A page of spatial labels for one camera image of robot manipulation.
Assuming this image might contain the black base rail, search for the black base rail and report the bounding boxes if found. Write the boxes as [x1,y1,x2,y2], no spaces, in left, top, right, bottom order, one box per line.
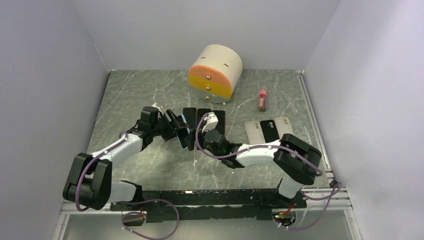
[109,188,307,223]

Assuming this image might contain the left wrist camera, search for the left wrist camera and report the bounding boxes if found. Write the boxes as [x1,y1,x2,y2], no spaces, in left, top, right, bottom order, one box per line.
[151,102,162,112]

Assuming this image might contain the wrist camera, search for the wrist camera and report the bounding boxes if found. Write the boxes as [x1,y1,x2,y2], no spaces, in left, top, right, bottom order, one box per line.
[201,111,219,133]
[151,102,162,112]

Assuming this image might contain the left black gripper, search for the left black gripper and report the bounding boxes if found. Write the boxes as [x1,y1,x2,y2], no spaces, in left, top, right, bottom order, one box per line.
[151,108,188,142]

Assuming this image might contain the pink capped marker tube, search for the pink capped marker tube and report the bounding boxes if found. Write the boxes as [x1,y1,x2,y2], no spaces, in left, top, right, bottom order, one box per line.
[257,89,267,112]

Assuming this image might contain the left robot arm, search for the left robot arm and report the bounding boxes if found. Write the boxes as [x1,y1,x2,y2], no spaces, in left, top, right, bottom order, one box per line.
[62,106,189,212]

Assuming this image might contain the bare black phone removed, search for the bare black phone removed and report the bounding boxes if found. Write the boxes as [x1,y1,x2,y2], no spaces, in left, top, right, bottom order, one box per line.
[195,108,212,125]

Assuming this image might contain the purple bare phone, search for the purple bare phone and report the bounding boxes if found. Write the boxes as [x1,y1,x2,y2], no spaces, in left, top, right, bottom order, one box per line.
[212,110,226,135]

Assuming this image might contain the round pastel drawer cabinet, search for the round pastel drawer cabinet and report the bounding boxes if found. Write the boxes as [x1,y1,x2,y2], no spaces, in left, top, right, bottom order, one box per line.
[187,44,243,104]

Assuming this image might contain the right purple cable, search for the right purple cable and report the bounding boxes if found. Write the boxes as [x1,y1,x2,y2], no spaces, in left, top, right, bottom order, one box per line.
[194,113,344,232]

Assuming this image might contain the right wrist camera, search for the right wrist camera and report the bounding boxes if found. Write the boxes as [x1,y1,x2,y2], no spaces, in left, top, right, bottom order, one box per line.
[201,111,219,133]

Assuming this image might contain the blue-grey bare phone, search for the blue-grey bare phone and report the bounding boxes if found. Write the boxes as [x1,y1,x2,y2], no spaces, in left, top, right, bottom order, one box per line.
[182,107,197,129]

